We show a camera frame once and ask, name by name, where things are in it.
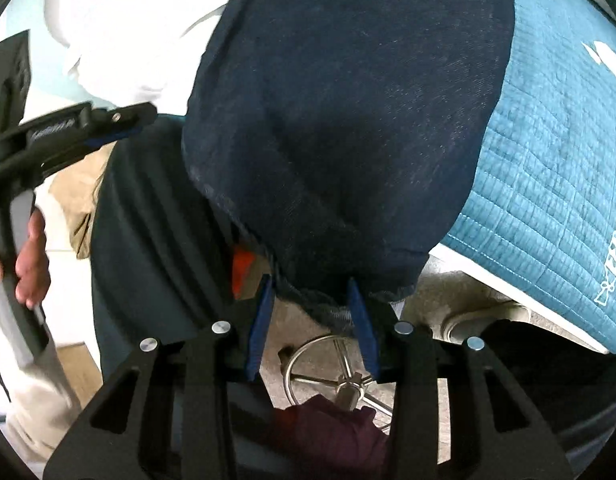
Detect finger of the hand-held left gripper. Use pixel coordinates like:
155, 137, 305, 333
84, 101, 157, 150

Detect person's dark shirt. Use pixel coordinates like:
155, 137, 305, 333
90, 119, 269, 391

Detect person's beige trousers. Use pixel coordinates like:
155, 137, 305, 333
0, 350, 84, 478

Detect orange patch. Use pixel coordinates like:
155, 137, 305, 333
232, 251, 257, 292

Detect white floral quilt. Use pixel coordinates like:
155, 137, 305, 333
42, 0, 239, 127

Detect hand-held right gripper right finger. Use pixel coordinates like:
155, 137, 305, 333
348, 277, 575, 480

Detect person's left hand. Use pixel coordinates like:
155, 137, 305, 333
0, 209, 52, 309

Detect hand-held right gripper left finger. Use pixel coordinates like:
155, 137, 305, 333
42, 275, 277, 480

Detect teal quilted blanket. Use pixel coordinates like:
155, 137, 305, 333
440, 0, 616, 357

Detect white slipper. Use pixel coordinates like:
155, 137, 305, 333
440, 307, 533, 345

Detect white bed frame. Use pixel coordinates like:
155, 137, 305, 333
427, 245, 616, 357

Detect tan cloth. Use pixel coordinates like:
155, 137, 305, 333
48, 146, 109, 261

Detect dark blue denim jeans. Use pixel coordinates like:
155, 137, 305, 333
180, 0, 517, 325

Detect maroon cloth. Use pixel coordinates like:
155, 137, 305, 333
274, 394, 389, 480

